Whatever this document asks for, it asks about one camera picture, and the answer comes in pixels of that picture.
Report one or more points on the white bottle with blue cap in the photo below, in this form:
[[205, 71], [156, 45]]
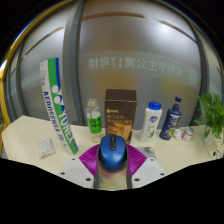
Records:
[[150, 123]]

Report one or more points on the small crumpled white wrapper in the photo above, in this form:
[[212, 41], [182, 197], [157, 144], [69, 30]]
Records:
[[177, 134]]

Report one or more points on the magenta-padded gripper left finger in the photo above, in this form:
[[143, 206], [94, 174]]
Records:
[[88, 161]]

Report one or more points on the blue and black computer mouse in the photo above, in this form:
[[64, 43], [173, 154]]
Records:
[[112, 153]]

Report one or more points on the green potted plant, white pot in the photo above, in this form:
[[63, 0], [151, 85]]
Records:
[[213, 115]]

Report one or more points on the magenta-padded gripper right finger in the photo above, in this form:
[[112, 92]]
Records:
[[137, 161]]

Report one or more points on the white green shuttlecock tube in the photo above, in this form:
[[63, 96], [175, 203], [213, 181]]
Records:
[[56, 103]]

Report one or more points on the small patterned tissue packet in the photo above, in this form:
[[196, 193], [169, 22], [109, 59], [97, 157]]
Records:
[[45, 147]]

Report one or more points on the clear bottle with green label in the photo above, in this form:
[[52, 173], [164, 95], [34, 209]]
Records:
[[94, 121]]

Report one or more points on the brown cracker box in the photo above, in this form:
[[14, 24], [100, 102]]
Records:
[[120, 113]]

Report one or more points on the dark blue shampoo bottle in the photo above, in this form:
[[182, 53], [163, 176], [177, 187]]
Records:
[[170, 121]]

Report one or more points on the floral pastel mouse pad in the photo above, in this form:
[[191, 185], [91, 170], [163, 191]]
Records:
[[146, 152]]

